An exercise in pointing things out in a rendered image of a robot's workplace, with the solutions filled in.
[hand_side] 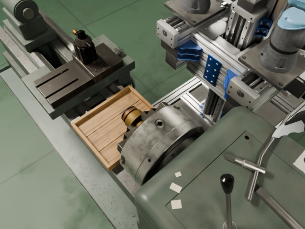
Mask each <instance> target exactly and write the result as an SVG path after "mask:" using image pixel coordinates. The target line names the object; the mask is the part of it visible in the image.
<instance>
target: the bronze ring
mask: <svg viewBox="0 0 305 229"><path fill-rule="evenodd" d="M141 114H142V111H141V110H138V109H137V108H136V107H135V106H131V107H129V108H127V109H126V110H125V111H124V112H123V114H122V117H121V118H122V120H123V122H124V123H125V125H126V126H127V127H128V126H130V125H132V124H134V125H135V126H136V127H138V126H139V125H140V124H141V123H142V122H143V120H142V119H141V118H140V116H141Z"/></svg>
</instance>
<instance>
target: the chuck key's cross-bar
mask: <svg viewBox="0 0 305 229"><path fill-rule="evenodd" d="M290 117H291V114H290V113H288V114H287V115H286V117H285V118H284V119H283V121H282V122H281V124H280V125H279V127H280V126H281V125H282V124H283V123H285V122H286V121H287V120H288V119H289V118H290ZM274 140H275V138H272V137H271V138H270V140H269V141H268V143H267V144H266V145H265V147H264V149H263V150H262V151H261V153H260V154H259V157H258V160H257V165H260V166H261V163H262V159H263V156H264V155H265V153H266V152H267V150H268V149H269V147H270V146H271V144H272V143H273V141H274ZM258 174H259V171H258V170H256V171H255V172H254V175H253V178H252V182H251V186H250V190H249V193H248V196H247V201H249V202H251V201H252V197H253V194H254V190H255V186H256V182H257V178H258Z"/></svg>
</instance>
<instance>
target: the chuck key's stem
mask: <svg viewBox="0 0 305 229"><path fill-rule="evenodd" d="M225 159H227V160H229V161H232V162H236V163H239V164H241V165H242V167H244V168H247V169H249V170H252V171H256V170H258V171H259V174H261V175H264V174H265V173H266V168H265V167H262V166H260V165H257V164H255V163H252V162H250V161H248V160H241V159H239V158H237V157H236V156H234V155H231V154H229V153H226V155H225Z"/></svg>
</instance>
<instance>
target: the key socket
mask: <svg viewBox="0 0 305 229"><path fill-rule="evenodd" d="M164 125H165V122H164V121H163V120H161V119H158V120H157V121H156V122H155V126H156V127H157V128H162V127H164Z"/></svg>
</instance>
